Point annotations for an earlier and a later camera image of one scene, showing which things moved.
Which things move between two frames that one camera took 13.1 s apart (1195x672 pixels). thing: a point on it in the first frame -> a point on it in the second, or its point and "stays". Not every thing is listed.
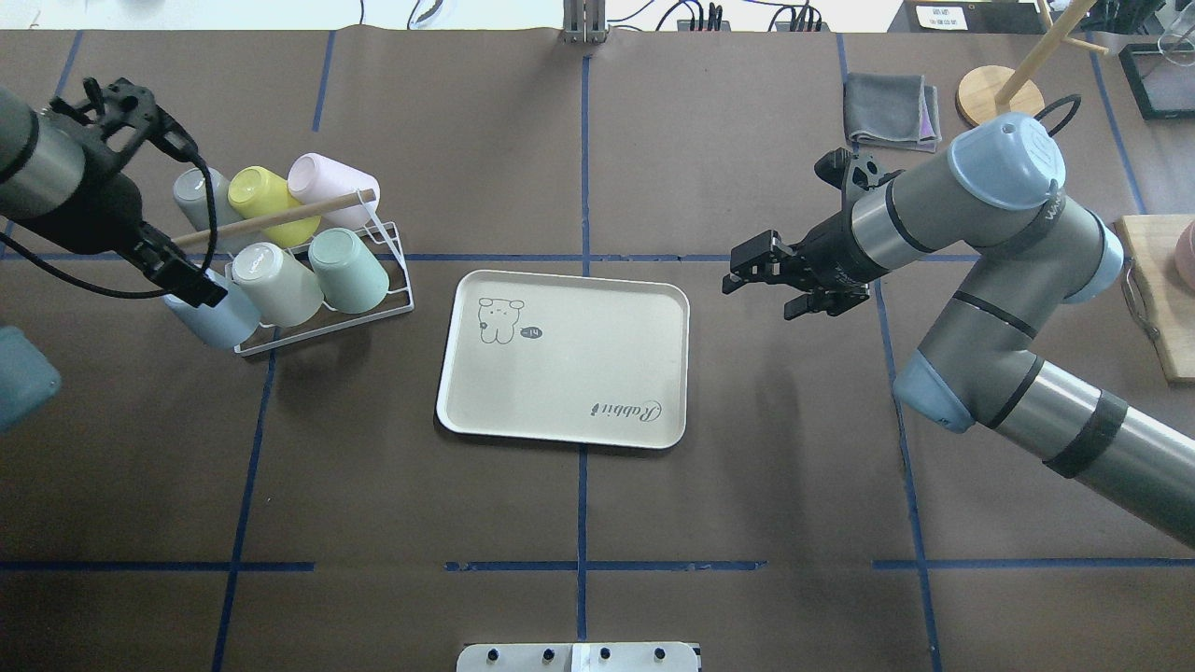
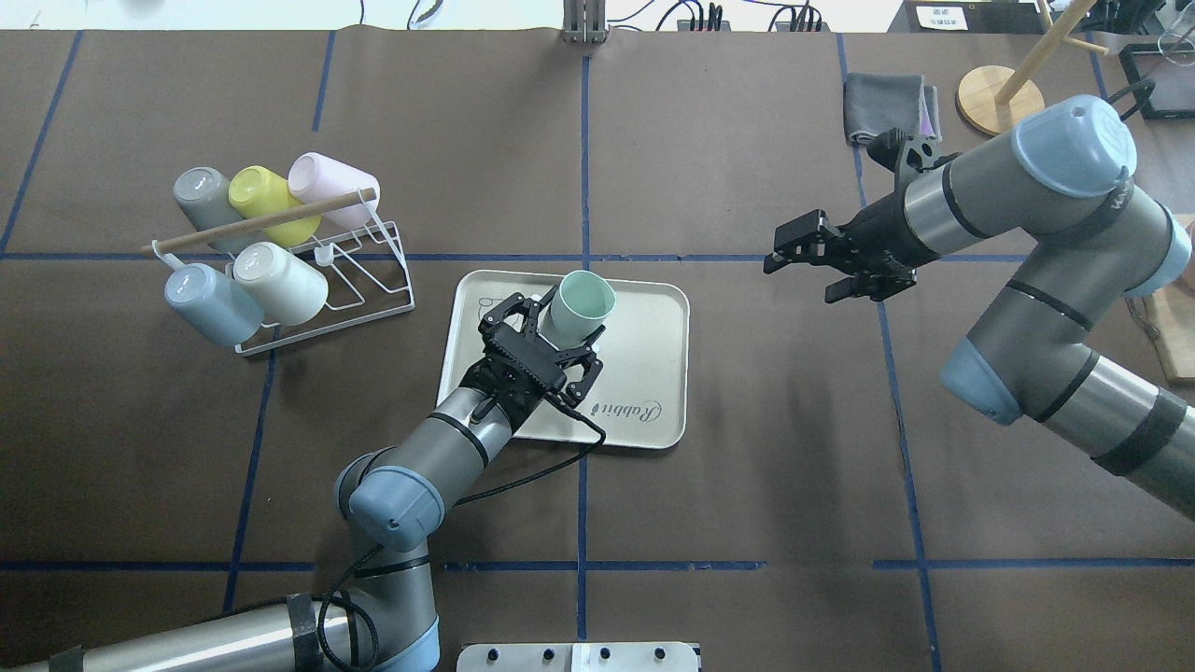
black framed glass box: (1161, 78) stays
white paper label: (948, 18) stays
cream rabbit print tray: (566, 358) stays
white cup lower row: (313, 178) stays
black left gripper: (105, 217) -> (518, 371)
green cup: (349, 274) -> (580, 306)
